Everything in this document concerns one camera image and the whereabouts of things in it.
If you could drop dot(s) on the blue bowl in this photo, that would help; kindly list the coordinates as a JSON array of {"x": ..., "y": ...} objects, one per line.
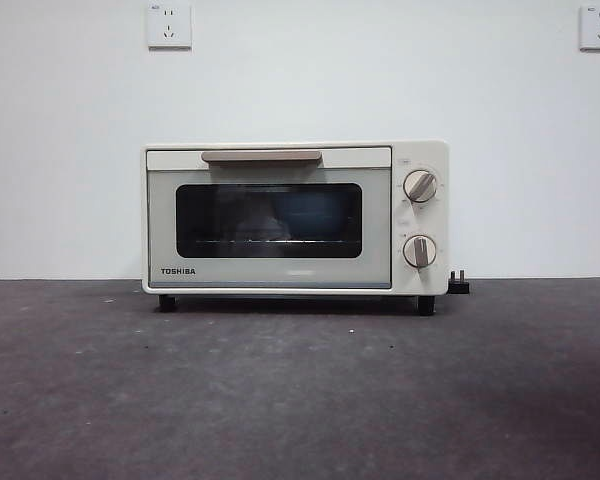
[{"x": 305, "y": 217}]

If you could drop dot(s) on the glass oven door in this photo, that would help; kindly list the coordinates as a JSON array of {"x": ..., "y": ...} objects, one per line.
[{"x": 376, "y": 226}]

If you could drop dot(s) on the metal oven rack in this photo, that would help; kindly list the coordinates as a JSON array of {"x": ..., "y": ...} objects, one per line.
[{"x": 280, "y": 241}]

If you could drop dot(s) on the beige round oven knob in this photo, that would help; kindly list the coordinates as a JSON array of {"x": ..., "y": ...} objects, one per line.
[
  {"x": 420, "y": 251},
  {"x": 421, "y": 186}
]

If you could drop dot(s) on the white toaster oven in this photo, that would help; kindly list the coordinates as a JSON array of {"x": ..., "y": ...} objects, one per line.
[{"x": 430, "y": 279}]

